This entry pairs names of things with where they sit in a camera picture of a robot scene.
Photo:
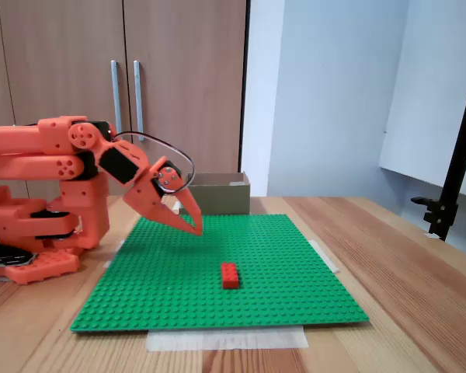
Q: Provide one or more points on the black camera stand with clamp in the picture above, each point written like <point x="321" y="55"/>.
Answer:
<point x="456" y="167"/>

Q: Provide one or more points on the wide masking tape strip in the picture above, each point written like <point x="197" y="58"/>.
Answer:
<point x="225" y="340"/>

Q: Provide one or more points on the red lego block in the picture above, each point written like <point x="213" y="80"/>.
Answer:
<point x="230" y="276"/>

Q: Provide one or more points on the white board panel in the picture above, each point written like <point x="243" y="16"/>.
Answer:
<point x="423" y="97"/>

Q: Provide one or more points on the brown wooden cabinet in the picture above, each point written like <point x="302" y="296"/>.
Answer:
<point x="178" y="58"/>

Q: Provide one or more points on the green lego baseplate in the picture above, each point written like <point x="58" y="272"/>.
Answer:
<point x="217" y="307"/>

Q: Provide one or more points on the small white tape piece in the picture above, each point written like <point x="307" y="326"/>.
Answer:
<point x="433" y="236"/>

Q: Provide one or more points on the short masking tape strip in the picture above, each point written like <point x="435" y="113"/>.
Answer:
<point x="112" y="258"/>
<point x="326" y="258"/>

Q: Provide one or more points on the brown cardboard box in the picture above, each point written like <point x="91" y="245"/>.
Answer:
<point x="225" y="198"/>

